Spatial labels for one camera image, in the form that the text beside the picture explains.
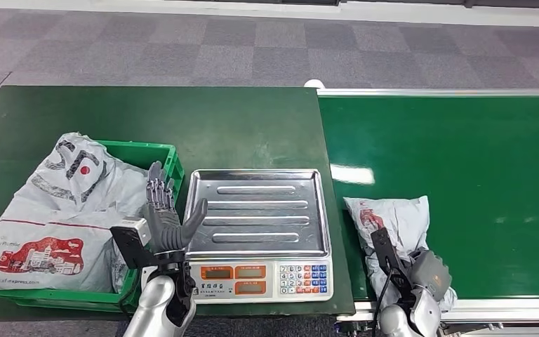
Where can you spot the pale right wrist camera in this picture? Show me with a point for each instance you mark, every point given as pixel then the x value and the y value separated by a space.
pixel 386 253

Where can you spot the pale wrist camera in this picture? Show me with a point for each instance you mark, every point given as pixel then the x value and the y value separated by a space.
pixel 134 232
pixel 386 253

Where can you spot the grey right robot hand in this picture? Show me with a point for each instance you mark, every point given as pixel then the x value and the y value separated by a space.
pixel 430 274

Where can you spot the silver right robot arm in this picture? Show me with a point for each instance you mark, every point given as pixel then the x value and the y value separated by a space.
pixel 411 321

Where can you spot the large white courier bag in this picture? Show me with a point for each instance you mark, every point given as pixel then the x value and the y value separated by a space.
pixel 55 218

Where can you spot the electronic scale with steel tray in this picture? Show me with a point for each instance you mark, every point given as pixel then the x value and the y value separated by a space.
pixel 260 214

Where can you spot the green conveyor belt machine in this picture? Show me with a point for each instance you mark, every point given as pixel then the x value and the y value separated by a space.
pixel 460 186

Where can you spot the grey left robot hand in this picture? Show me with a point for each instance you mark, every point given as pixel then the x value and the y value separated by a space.
pixel 165 223

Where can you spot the dark green table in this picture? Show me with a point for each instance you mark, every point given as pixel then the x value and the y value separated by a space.
pixel 181 121

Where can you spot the green plastic crate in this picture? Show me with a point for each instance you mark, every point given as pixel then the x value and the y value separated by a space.
pixel 151 153

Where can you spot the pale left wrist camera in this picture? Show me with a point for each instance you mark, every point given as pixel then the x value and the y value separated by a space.
pixel 134 232

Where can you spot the small white courier bag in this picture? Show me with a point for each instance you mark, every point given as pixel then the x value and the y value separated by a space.
pixel 399 218

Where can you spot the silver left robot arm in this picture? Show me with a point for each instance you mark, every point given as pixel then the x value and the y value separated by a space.
pixel 155 302

